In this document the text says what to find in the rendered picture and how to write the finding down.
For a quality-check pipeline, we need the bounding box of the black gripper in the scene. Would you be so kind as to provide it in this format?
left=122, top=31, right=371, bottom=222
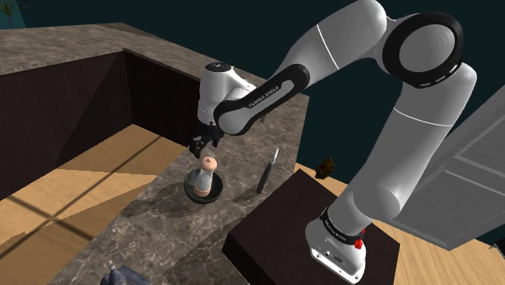
left=188, top=121, right=226, bottom=160

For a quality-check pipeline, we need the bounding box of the grey wooden pepper mill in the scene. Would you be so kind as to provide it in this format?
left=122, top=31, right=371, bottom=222
left=193, top=155, right=219, bottom=198

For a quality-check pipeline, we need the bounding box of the black bowl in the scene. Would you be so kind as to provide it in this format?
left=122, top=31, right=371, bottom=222
left=183, top=169, right=225, bottom=205

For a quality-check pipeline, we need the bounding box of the dark robot stand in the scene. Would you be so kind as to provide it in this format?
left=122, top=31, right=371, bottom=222
left=221, top=168, right=401, bottom=285

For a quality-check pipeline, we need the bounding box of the small brown lumpy object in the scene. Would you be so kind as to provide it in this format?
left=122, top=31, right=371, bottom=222
left=314, top=157, right=336, bottom=181

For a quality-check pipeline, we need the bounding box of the blue grey appliance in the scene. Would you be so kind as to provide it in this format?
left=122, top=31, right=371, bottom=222
left=98, top=264, right=151, bottom=285

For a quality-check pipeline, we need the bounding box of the green potted plant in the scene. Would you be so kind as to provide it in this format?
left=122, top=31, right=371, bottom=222
left=0, top=0, right=29, bottom=29

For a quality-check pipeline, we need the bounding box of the grey panelled door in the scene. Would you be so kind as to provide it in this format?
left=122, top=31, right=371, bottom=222
left=388, top=83, right=505, bottom=251

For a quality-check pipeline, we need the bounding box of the black handled knife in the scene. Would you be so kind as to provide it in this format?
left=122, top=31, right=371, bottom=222
left=255, top=147, right=281, bottom=196

